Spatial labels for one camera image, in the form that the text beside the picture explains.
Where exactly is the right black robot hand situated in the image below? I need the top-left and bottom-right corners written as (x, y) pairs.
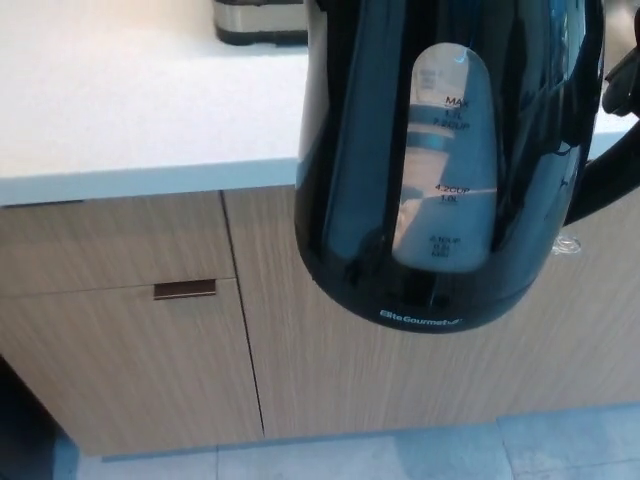
top-left (602, 42), bottom-right (640, 121)

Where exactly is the black electric kettle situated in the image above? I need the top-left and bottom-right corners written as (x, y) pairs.
top-left (293, 0), bottom-right (640, 332)

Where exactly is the black dish drying rack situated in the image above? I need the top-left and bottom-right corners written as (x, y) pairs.
top-left (212, 0), bottom-right (311, 47)

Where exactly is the wooden cabinet door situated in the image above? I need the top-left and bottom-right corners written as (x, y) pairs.
top-left (222, 183), bottom-right (640, 442)

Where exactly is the wooden shallow drawer front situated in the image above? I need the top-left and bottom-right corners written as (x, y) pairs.
top-left (0, 189), bottom-right (237, 297)

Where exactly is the wooden deep drawer front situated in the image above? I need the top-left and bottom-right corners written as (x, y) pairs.
top-left (0, 277), bottom-right (266, 459)

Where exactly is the recessed metal drawer pull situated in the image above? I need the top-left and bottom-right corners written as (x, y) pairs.
top-left (153, 280), bottom-right (218, 302)

